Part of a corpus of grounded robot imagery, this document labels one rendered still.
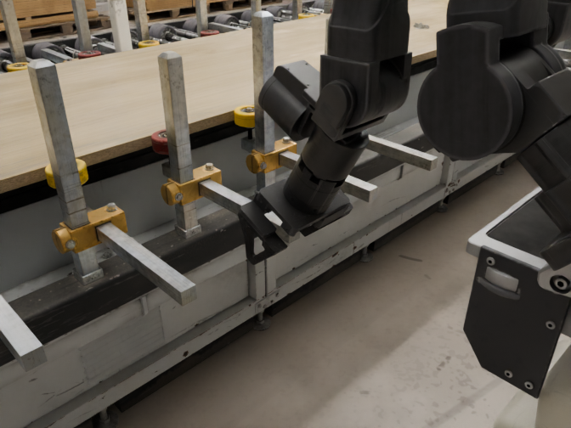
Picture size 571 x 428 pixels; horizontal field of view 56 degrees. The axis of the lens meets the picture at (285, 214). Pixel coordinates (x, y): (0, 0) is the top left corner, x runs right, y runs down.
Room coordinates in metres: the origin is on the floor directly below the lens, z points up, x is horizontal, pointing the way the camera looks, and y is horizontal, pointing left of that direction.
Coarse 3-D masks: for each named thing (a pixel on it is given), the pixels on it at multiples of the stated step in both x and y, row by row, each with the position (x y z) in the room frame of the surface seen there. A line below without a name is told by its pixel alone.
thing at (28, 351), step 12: (0, 300) 0.63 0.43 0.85; (0, 312) 0.60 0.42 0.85; (12, 312) 0.60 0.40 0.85; (0, 324) 0.58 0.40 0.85; (12, 324) 0.58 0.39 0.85; (24, 324) 0.58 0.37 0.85; (0, 336) 0.58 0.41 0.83; (12, 336) 0.55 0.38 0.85; (24, 336) 0.55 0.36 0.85; (12, 348) 0.54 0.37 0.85; (24, 348) 0.53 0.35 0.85; (36, 348) 0.53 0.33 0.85; (24, 360) 0.52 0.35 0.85; (36, 360) 0.53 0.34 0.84
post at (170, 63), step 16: (160, 64) 1.07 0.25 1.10; (176, 64) 1.06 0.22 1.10; (160, 80) 1.07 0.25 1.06; (176, 80) 1.06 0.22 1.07; (176, 96) 1.05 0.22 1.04; (176, 112) 1.05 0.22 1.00; (176, 128) 1.05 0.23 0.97; (176, 144) 1.05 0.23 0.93; (176, 160) 1.05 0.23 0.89; (176, 176) 1.06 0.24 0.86; (192, 176) 1.07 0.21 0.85; (176, 208) 1.07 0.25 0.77; (192, 208) 1.06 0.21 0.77; (192, 224) 1.06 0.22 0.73
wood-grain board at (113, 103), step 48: (432, 0) 3.29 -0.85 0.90; (144, 48) 2.07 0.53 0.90; (192, 48) 2.07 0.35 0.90; (240, 48) 2.07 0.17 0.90; (288, 48) 2.07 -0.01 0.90; (432, 48) 2.07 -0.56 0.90; (0, 96) 1.48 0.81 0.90; (96, 96) 1.48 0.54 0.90; (144, 96) 1.48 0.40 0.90; (192, 96) 1.48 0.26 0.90; (240, 96) 1.48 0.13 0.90; (0, 144) 1.12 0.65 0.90; (96, 144) 1.12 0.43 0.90; (144, 144) 1.17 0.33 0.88; (0, 192) 0.94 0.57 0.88
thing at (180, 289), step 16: (112, 224) 0.91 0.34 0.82; (112, 240) 0.85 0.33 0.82; (128, 240) 0.85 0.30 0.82; (128, 256) 0.81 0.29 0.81; (144, 256) 0.79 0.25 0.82; (144, 272) 0.77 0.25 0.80; (160, 272) 0.75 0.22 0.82; (176, 272) 0.75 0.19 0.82; (160, 288) 0.74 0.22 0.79; (176, 288) 0.70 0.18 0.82; (192, 288) 0.71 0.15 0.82
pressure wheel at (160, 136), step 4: (156, 132) 1.18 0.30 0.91; (160, 132) 1.18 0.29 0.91; (164, 132) 1.19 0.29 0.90; (152, 136) 1.16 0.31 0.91; (156, 136) 1.16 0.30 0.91; (160, 136) 1.17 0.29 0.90; (164, 136) 1.17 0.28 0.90; (152, 140) 1.15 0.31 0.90; (156, 140) 1.14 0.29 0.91; (160, 140) 1.14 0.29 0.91; (164, 140) 1.13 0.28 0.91; (152, 144) 1.15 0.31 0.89; (156, 144) 1.14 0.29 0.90; (160, 144) 1.13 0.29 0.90; (164, 144) 1.13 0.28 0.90; (156, 148) 1.14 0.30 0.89; (160, 148) 1.13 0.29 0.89; (164, 148) 1.13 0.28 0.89; (156, 152) 1.14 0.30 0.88; (160, 152) 1.14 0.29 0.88; (164, 152) 1.13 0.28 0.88; (168, 156) 1.17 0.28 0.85
